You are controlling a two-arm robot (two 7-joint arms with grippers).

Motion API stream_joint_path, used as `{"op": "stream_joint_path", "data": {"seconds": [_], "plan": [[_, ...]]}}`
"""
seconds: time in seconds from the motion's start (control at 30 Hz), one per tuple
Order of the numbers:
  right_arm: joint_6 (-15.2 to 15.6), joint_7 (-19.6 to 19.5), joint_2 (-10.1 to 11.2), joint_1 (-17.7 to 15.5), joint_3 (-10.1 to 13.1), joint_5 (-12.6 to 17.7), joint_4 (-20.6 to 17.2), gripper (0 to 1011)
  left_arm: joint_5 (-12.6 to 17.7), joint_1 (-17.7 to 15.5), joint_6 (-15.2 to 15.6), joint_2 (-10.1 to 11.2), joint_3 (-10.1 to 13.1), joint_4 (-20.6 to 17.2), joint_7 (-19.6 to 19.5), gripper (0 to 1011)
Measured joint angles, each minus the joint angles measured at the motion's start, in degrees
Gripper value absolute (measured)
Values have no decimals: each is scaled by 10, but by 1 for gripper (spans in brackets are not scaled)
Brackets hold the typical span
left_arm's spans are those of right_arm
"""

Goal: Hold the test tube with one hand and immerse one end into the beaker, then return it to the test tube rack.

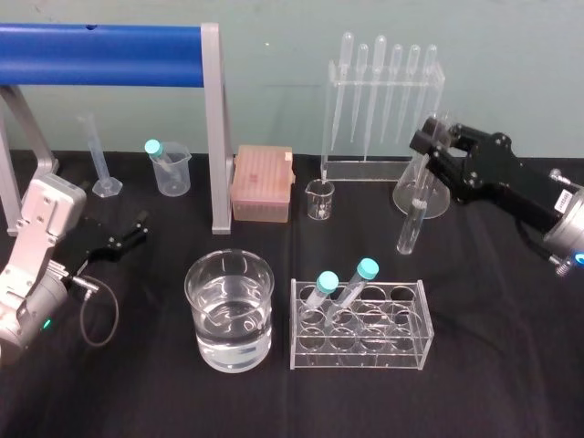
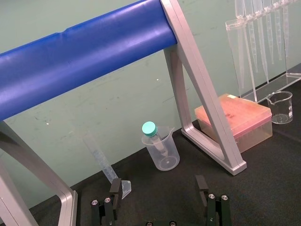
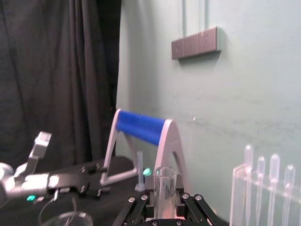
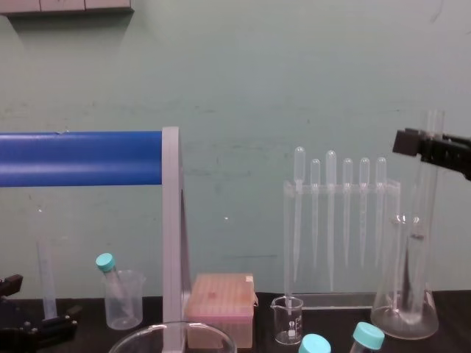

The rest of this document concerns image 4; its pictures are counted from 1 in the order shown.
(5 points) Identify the translucent plastic beaker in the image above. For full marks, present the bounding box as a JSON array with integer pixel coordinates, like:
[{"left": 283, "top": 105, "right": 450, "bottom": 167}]
[{"left": 101, "top": 269, "right": 145, "bottom": 330}]

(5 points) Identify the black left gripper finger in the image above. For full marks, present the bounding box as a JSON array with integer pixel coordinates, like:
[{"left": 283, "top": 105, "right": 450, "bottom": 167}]
[{"left": 403, "top": 127, "right": 471, "bottom": 147}]

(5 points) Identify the pink pipette tip box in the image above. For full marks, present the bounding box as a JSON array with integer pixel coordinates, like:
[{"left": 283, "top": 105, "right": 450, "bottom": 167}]
[{"left": 184, "top": 272, "right": 259, "bottom": 349}]

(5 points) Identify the blue cylindrical roll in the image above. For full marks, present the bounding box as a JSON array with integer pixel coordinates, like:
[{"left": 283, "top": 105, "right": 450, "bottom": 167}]
[{"left": 0, "top": 131, "right": 163, "bottom": 188}]

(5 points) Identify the clear glass dish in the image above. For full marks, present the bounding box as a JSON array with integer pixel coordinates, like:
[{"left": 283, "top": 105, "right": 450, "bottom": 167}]
[{"left": 107, "top": 321, "right": 237, "bottom": 353}]

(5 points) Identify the small clear glass beaker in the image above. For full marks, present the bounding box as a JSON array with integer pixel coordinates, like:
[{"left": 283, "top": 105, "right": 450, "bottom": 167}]
[{"left": 269, "top": 296, "right": 305, "bottom": 345}]

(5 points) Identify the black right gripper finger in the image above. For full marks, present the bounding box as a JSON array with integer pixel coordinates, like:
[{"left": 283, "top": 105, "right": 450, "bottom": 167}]
[{"left": 392, "top": 129, "right": 471, "bottom": 182}]

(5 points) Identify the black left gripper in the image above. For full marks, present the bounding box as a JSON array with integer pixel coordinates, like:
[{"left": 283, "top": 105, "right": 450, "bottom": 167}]
[{"left": 0, "top": 274, "right": 84, "bottom": 349}]

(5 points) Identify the white wall shelf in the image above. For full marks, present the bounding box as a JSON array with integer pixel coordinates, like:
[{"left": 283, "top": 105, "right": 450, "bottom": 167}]
[{"left": 0, "top": 0, "right": 135, "bottom": 16}]

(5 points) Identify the clear acrylic pipette rack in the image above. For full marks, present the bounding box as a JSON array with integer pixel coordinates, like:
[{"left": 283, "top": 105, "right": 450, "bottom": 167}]
[{"left": 282, "top": 179, "right": 402, "bottom": 310}]

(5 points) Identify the clear glass conical flask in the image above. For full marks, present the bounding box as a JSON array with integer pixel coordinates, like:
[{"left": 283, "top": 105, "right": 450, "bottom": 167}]
[{"left": 370, "top": 211, "right": 441, "bottom": 340}]

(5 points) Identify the teal capped plastic tube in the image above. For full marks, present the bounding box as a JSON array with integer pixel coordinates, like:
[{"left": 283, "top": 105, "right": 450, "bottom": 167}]
[
  {"left": 297, "top": 332, "right": 333, "bottom": 353},
  {"left": 350, "top": 321, "right": 386, "bottom": 353},
  {"left": 95, "top": 252, "right": 130, "bottom": 321}
]

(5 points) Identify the grey acrylic upright stand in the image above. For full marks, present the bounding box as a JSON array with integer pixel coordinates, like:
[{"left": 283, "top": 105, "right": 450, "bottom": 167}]
[{"left": 161, "top": 126, "right": 193, "bottom": 351}]

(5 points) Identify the translucent plastic measuring cylinder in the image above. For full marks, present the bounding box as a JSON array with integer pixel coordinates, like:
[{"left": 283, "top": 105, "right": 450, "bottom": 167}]
[{"left": 35, "top": 238, "right": 60, "bottom": 321}]

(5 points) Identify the clear glass test tube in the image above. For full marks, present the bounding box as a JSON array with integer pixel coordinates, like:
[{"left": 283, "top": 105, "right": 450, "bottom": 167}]
[{"left": 403, "top": 109, "right": 447, "bottom": 318}]

